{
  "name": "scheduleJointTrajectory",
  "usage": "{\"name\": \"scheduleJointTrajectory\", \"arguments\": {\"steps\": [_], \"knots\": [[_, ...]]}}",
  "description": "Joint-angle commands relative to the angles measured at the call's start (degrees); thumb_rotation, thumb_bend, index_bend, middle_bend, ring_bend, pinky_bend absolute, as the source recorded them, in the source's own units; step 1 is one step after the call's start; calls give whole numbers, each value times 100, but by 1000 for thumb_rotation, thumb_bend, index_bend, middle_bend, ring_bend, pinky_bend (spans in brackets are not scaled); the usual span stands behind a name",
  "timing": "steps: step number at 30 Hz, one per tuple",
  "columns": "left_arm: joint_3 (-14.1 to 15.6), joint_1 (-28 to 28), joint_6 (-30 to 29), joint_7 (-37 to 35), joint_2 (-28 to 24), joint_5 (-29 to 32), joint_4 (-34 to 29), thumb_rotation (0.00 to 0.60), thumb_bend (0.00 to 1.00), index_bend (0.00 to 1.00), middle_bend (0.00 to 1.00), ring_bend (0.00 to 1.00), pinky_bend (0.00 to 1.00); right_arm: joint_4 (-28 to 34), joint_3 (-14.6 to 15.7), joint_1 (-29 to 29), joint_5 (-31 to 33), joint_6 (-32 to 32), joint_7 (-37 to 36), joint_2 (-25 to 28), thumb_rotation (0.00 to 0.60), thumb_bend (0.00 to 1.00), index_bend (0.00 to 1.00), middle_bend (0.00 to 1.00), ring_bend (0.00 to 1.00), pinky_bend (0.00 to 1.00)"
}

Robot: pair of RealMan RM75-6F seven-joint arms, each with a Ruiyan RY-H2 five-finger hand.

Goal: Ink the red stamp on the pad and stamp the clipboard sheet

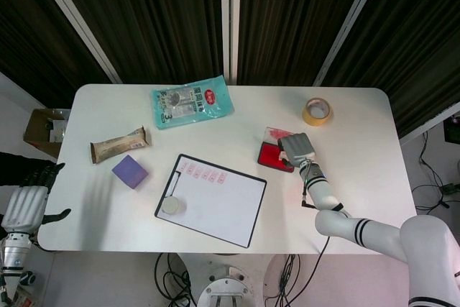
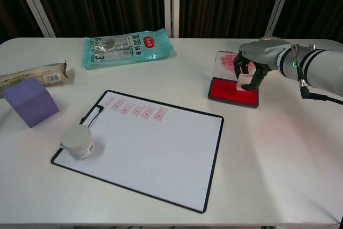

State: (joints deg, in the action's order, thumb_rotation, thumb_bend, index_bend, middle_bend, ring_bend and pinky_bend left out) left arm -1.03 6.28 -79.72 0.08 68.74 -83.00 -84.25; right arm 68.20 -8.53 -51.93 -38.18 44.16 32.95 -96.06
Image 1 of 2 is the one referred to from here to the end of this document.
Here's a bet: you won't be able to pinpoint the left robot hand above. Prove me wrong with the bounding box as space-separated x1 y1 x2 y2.
1 162 72 233

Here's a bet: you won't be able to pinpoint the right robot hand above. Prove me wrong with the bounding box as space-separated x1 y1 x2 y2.
276 133 317 173

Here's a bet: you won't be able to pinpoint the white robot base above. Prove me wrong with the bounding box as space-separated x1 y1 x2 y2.
178 253 277 307

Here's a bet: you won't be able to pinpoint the red ink pad case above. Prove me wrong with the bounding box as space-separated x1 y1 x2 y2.
256 126 299 175

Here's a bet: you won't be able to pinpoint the yellow tape roll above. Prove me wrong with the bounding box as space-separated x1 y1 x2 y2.
301 97 334 127

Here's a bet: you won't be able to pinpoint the open cardboard box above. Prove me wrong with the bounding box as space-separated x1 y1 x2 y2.
22 108 72 160

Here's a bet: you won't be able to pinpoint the colourful floor package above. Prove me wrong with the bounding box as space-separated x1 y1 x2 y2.
14 287 40 307

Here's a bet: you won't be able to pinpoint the white paper sheet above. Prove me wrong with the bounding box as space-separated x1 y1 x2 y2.
157 155 265 247

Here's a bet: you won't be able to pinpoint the black-rimmed clipboard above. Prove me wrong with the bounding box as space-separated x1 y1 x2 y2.
154 153 267 249

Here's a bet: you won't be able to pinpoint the brown snack wrapper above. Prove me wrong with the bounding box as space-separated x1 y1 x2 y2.
89 126 150 165

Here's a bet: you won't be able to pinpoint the purple box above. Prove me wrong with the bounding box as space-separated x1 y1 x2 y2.
111 155 150 191

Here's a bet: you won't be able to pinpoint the teal cloth package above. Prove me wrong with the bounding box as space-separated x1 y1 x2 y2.
149 74 235 130

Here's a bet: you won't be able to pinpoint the dark pleated curtain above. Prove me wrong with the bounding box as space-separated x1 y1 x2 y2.
321 0 460 139
48 0 224 83
0 0 112 106
239 0 374 87

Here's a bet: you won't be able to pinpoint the small white jar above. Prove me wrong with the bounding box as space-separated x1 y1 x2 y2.
160 195 187 216

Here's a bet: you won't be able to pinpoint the black box device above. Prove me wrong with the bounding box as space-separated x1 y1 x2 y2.
444 114 460 143

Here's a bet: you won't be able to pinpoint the black arm cable with plug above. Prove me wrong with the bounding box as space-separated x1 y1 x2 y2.
285 191 331 307

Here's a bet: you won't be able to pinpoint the black cable bundle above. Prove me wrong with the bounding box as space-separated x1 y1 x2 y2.
276 253 305 307
154 252 193 307

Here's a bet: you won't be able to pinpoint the white frame rail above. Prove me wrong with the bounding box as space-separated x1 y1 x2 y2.
397 104 460 146

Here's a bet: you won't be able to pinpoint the white frame post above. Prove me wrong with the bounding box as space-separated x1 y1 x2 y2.
312 0 391 87
219 0 242 85
27 0 122 85

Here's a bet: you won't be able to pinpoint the black floor cables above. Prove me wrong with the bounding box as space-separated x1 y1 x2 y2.
411 130 460 211

